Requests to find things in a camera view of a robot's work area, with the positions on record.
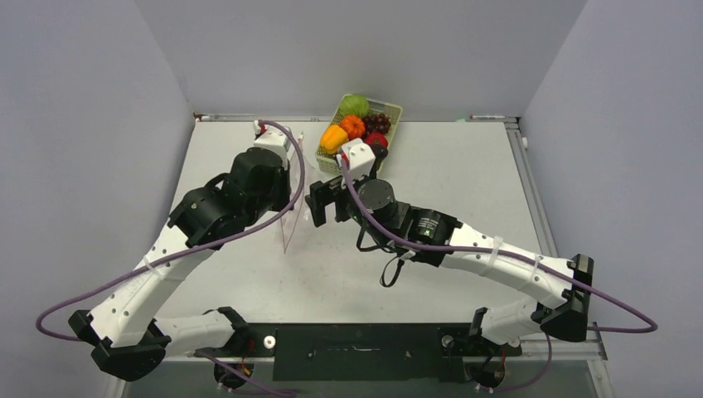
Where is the clear zip top bag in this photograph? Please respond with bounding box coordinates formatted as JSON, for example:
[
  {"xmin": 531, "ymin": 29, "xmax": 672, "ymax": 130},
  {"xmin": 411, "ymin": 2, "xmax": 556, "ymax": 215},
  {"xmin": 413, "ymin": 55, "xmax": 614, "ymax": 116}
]
[{"xmin": 278, "ymin": 148, "xmax": 304, "ymax": 254}]

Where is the yellow bell pepper toy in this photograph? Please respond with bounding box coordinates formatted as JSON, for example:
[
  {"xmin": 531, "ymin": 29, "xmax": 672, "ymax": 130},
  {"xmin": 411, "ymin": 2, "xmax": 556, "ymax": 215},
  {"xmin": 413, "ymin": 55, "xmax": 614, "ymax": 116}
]
[{"xmin": 319, "ymin": 124, "xmax": 349, "ymax": 155}]

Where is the orange pumpkin toy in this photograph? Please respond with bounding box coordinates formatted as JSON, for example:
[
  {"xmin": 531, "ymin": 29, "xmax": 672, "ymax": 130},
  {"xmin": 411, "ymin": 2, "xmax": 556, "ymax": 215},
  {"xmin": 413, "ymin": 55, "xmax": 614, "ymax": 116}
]
[{"xmin": 338, "ymin": 114, "xmax": 366, "ymax": 141}]

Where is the green cabbage toy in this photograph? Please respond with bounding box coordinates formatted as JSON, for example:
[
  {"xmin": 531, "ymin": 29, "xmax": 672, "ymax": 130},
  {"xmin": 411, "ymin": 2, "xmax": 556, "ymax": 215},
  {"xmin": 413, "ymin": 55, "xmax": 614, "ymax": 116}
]
[{"xmin": 338, "ymin": 95, "xmax": 370, "ymax": 119}]

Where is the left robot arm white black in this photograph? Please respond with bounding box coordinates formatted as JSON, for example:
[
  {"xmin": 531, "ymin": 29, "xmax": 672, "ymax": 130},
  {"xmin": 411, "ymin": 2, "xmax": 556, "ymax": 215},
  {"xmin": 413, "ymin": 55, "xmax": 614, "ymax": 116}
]
[{"xmin": 68, "ymin": 146, "xmax": 292, "ymax": 381}]

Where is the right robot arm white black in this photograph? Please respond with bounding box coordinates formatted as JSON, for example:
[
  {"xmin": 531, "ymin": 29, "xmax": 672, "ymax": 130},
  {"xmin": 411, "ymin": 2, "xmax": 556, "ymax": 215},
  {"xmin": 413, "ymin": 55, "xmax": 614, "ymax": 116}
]
[{"xmin": 305, "ymin": 177, "xmax": 594, "ymax": 355}]

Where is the purple eggplant toy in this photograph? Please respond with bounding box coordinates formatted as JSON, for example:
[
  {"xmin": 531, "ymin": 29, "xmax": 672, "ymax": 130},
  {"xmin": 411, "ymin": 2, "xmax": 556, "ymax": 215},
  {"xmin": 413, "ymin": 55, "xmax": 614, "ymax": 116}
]
[{"xmin": 371, "ymin": 143, "xmax": 388, "ymax": 162}]

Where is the red tomato toy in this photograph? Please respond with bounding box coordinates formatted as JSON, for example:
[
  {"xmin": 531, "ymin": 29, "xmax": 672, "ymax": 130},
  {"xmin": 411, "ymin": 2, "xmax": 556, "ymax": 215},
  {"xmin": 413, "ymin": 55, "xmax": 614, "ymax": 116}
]
[{"xmin": 364, "ymin": 132, "xmax": 389, "ymax": 148}]

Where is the dark red grapes toy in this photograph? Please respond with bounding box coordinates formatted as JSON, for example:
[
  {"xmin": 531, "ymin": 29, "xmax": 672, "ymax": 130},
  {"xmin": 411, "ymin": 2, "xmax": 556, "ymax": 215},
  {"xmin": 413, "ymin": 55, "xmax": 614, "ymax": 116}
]
[{"xmin": 362, "ymin": 113, "xmax": 391, "ymax": 135}]

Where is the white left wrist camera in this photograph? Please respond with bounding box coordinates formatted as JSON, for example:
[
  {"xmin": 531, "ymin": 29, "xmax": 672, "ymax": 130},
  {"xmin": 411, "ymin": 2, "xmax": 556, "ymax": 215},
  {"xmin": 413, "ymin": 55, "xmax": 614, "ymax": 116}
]
[{"xmin": 253, "ymin": 119, "xmax": 292, "ymax": 167}]

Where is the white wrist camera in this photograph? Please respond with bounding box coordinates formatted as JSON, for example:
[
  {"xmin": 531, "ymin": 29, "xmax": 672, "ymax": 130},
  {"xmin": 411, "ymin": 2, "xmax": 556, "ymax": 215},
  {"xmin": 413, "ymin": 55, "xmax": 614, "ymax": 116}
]
[
  {"xmin": 335, "ymin": 138, "xmax": 376, "ymax": 181},
  {"xmin": 253, "ymin": 119, "xmax": 292, "ymax": 167}
]

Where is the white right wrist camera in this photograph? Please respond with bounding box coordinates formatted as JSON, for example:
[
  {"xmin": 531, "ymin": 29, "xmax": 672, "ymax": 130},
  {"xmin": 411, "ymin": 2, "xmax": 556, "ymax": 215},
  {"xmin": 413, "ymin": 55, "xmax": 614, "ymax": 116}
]
[{"xmin": 335, "ymin": 138, "xmax": 376, "ymax": 181}]

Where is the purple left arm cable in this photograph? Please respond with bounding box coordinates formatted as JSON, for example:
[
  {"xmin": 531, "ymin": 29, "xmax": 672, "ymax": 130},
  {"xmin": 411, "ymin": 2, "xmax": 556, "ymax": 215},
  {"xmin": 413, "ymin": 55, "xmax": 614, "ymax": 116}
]
[{"xmin": 35, "ymin": 119, "xmax": 307, "ymax": 342}]

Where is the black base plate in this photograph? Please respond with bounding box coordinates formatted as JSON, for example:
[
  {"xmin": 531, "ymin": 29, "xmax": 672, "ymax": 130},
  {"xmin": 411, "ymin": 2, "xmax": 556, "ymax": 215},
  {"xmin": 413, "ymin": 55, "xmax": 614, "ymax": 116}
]
[{"xmin": 205, "ymin": 323, "xmax": 522, "ymax": 382}]

